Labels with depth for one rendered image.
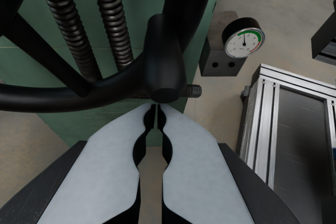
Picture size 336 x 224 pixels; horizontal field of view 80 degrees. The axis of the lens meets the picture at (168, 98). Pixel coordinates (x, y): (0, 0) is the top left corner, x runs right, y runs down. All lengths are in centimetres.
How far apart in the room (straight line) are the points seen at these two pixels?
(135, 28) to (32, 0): 16
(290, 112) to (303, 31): 95
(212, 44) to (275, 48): 114
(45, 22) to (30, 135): 73
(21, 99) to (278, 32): 158
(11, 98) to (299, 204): 77
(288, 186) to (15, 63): 82
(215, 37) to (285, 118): 57
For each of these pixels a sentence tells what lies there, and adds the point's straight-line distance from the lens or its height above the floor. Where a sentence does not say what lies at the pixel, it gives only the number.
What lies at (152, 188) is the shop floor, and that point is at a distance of 89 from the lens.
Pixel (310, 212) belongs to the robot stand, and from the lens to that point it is 83.
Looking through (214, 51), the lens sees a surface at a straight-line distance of 39.
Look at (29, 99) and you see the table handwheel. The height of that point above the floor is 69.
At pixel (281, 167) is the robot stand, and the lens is 81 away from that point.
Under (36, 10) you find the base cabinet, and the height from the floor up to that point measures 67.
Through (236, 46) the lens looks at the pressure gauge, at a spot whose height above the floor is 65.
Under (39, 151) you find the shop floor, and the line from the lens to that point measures 103.
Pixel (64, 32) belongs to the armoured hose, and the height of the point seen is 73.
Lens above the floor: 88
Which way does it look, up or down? 57 degrees down
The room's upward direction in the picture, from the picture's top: 8 degrees clockwise
